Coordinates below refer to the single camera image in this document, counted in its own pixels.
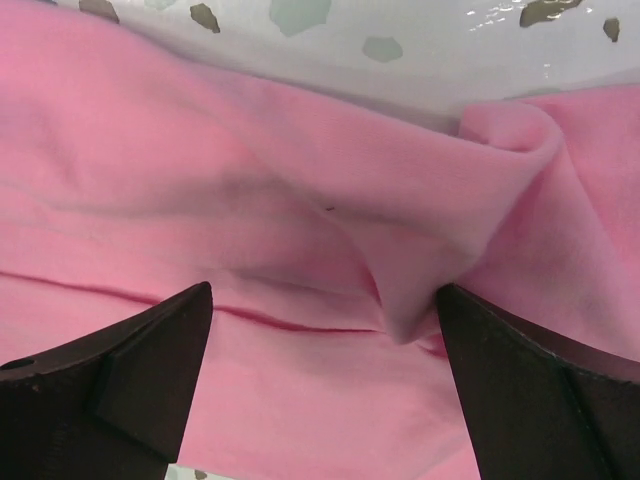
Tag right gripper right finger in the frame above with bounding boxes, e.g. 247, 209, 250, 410
436, 284, 639, 480

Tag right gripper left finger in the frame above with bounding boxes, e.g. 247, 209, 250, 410
1, 282, 212, 480

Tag pink t shirt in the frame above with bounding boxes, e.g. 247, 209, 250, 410
1, 1, 639, 479

